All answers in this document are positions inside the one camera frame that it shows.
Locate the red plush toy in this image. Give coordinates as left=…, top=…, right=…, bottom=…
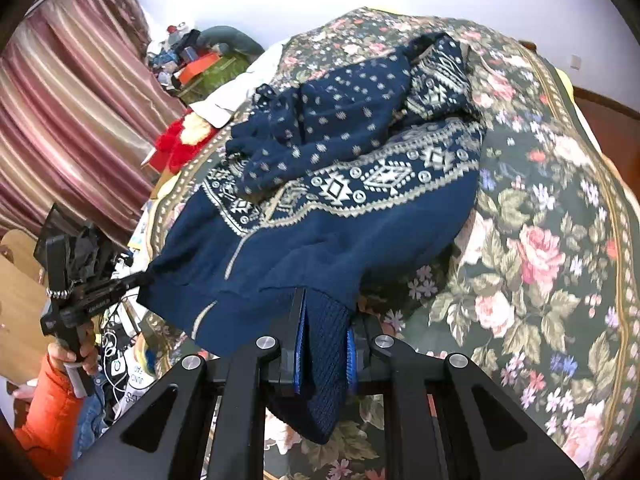
left=143, top=108, right=218, bottom=174

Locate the pile of clutter clothes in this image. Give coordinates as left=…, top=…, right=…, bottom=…
left=145, top=22, right=201, bottom=91

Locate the grey pillow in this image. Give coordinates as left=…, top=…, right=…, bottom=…
left=196, top=25, right=265, bottom=58

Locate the person left hand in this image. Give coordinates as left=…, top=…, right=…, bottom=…
left=48, top=324, right=99, bottom=376

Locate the striped pink curtain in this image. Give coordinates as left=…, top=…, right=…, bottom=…
left=1, top=0, right=184, bottom=242

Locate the navy patterned hooded sweater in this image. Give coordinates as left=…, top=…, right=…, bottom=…
left=138, top=32, right=485, bottom=443

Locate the orange box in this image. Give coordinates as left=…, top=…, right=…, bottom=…
left=177, top=52, right=220, bottom=84

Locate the green floral bedspread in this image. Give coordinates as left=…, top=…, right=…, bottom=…
left=160, top=8, right=639, bottom=479

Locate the white cloth on bed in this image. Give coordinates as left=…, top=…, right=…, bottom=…
left=189, top=41, right=284, bottom=129

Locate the orange left sleeve forearm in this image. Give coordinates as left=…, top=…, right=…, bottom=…
left=14, top=354, right=84, bottom=479

